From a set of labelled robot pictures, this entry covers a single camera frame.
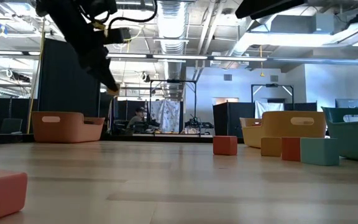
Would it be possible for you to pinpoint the yellow plastic bin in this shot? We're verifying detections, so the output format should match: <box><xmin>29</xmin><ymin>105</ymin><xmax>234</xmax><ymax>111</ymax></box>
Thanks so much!
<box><xmin>239</xmin><ymin>111</ymin><xmax>327</xmax><ymax>149</ymax></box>

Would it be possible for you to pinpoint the red foam cube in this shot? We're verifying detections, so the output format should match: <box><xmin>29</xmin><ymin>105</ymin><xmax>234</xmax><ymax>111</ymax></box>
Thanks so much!
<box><xmin>213</xmin><ymin>135</ymin><xmax>239</xmax><ymax>156</ymax></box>
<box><xmin>281</xmin><ymin>136</ymin><xmax>302</xmax><ymax>162</ymax></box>

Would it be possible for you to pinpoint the teal foam cube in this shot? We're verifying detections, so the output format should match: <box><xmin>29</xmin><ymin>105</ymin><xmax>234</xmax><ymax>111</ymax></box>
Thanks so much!
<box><xmin>300</xmin><ymin>138</ymin><xmax>341</xmax><ymax>166</ymax></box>

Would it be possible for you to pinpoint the pink foam block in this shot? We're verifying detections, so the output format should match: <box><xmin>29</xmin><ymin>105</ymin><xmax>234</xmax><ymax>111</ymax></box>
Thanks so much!
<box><xmin>0</xmin><ymin>169</ymin><xmax>29</xmax><ymax>224</ymax></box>

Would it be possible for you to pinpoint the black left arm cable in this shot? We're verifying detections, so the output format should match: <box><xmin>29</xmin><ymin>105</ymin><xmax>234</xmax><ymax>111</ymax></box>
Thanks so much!
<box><xmin>107</xmin><ymin>0</ymin><xmax>158</xmax><ymax>32</ymax></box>

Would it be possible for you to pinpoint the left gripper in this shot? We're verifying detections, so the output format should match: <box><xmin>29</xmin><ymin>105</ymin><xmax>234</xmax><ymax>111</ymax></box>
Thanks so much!
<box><xmin>44</xmin><ymin>6</ymin><xmax>120</xmax><ymax>93</ymax></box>

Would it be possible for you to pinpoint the black partition screen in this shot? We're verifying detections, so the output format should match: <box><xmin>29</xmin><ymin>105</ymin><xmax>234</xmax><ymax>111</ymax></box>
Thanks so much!
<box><xmin>37</xmin><ymin>37</ymin><xmax>104</xmax><ymax>134</ymax></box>

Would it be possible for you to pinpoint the person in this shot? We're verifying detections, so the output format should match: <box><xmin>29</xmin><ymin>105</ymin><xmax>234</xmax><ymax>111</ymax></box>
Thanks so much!
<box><xmin>126</xmin><ymin>106</ymin><xmax>150</xmax><ymax>130</ymax></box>

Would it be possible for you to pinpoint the black stand frame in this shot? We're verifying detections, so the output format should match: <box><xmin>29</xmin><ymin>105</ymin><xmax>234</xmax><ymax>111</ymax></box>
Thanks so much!
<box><xmin>250</xmin><ymin>83</ymin><xmax>295</xmax><ymax>111</ymax></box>
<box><xmin>149</xmin><ymin>79</ymin><xmax>198</xmax><ymax>134</ymax></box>

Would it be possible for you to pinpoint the green plastic bin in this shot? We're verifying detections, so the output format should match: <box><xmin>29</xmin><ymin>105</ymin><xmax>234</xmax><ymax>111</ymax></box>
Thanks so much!
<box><xmin>321</xmin><ymin>106</ymin><xmax>358</xmax><ymax>164</ymax></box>

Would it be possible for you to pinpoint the patterned white cloth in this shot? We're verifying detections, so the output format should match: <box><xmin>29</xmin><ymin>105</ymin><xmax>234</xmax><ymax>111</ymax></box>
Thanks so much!
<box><xmin>150</xmin><ymin>99</ymin><xmax>181</xmax><ymax>134</ymax></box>

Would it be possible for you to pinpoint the silver ventilation duct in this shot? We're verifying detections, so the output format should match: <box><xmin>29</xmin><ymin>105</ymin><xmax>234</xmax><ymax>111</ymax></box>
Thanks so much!
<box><xmin>154</xmin><ymin>0</ymin><xmax>188</xmax><ymax>97</ymax></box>

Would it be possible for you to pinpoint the long ceiling light strip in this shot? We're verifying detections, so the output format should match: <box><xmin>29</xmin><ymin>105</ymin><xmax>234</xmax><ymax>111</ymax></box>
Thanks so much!
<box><xmin>106</xmin><ymin>53</ymin><xmax>148</xmax><ymax>59</ymax></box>
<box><xmin>152</xmin><ymin>54</ymin><xmax>209</xmax><ymax>60</ymax></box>
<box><xmin>213</xmin><ymin>56</ymin><xmax>267</xmax><ymax>62</ymax></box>

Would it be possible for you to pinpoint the background table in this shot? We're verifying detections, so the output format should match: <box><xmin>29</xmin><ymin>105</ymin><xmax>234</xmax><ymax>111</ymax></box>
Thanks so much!
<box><xmin>134</xmin><ymin>133</ymin><xmax>214</xmax><ymax>138</ymax></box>

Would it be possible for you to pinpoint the dark blue partition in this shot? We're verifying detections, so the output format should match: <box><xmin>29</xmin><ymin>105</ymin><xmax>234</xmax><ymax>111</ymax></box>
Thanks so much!
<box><xmin>212</xmin><ymin>101</ymin><xmax>256</xmax><ymax>138</ymax></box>

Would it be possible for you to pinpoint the black aluminium table frame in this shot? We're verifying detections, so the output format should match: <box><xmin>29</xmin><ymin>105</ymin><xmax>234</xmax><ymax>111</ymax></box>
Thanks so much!
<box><xmin>0</xmin><ymin>133</ymin><xmax>217</xmax><ymax>146</ymax></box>

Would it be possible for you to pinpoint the yellow hanging cord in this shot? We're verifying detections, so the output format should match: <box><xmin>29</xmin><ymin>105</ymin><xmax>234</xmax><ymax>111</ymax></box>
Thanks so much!
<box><xmin>259</xmin><ymin>45</ymin><xmax>265</xmax><ymax>78</ymax></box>

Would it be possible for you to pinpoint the yellow cable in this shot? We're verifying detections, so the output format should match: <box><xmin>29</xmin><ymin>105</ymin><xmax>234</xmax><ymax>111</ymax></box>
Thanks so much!
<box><xmin>26</xmin><ymin>17</ymin><xmax>48</xmax><ymax>134</ymax></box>

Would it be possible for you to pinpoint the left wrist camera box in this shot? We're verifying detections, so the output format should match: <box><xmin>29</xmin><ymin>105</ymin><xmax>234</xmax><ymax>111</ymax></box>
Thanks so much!
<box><xmin>103</xmin><ymin>27</ymin><xmax>132</xmax><ymax>45</ymax></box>

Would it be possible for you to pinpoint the coral plastic bin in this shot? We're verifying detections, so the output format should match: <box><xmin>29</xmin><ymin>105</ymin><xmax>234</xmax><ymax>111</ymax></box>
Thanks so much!
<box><xmin>31</xmin><ymin>111</ymin><xmax>106</xmax><ymax>144</ymax></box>

